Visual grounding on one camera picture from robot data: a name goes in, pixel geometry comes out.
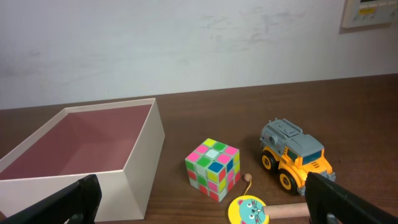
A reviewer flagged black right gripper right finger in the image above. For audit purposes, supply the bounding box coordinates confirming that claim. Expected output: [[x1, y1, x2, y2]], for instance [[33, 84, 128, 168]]
[[305, 172, 397, 224]]

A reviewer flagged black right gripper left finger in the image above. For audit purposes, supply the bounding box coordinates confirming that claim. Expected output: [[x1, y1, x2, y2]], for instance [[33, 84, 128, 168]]
[[1, 174, 102, 224]]

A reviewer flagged yellow grey toy truck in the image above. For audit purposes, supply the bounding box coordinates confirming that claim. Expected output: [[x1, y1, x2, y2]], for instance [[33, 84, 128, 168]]
[[260, 118, 336, 195]]

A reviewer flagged yellow wooden rattle drum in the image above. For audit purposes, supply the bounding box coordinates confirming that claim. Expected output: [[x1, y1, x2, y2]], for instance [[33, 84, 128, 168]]
[[228, 174, 310, 224]]

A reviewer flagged multicoloured puzzle cube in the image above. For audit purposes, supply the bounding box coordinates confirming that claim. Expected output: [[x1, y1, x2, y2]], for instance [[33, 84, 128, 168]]
[[185, 138, 241, 202]]

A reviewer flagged white cardboard box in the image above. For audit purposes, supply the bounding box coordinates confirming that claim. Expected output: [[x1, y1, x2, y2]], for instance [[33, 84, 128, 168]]
[[1, 98, 165, 222]]

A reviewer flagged beige wall control panel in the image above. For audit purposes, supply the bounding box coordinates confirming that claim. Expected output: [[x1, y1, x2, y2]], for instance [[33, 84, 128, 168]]
[[341, 0, 397, 29]]

